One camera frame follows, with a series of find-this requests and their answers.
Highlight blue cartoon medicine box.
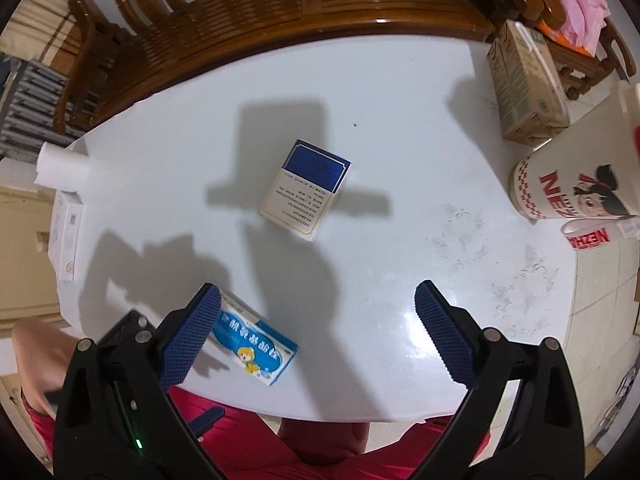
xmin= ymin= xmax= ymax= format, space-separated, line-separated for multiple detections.
xmin=210 ymin=292 xmax=298 ymax=386

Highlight white tissue box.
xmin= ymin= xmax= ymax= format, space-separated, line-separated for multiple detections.
xmin=48 ymin=192 xmax=84 ymax=282

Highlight white paper roll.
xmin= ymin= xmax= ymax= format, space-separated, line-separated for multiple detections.
xmin=35 ymin=142 xmax=90 ymax=193

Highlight white blue medicine box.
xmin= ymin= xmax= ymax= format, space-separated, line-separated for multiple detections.
xmin=259 ymin=139 xmax=352 ymax=240

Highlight large cartoon tumbler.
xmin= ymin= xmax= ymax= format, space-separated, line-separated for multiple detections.
xmin=510 ymin=81 xmax=639 ymax=250

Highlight grey radiator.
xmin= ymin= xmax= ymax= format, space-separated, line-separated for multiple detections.
xmin=0 ymin=54 xmax=85 ymax=164

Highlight brown drink cartons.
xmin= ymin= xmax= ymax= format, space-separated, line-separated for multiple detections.
xmin=487 ymin=20 xmax=570 ymax=148

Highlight wooden bench sofa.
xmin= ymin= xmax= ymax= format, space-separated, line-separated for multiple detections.
xmin=52 ymin=0 xmax=494 ymax=133

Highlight beige curtain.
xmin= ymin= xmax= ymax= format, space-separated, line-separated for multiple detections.
xmin=1 ymin=0 xmax=82 ymax=76

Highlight pink plastic bag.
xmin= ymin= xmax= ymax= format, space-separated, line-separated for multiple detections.
xmin=537 ymin=0 xmax=611 ymax=58

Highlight wooden armchair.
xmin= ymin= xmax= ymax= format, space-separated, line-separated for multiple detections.
xmin=478 ymin=0 xmax=638 ymax=101

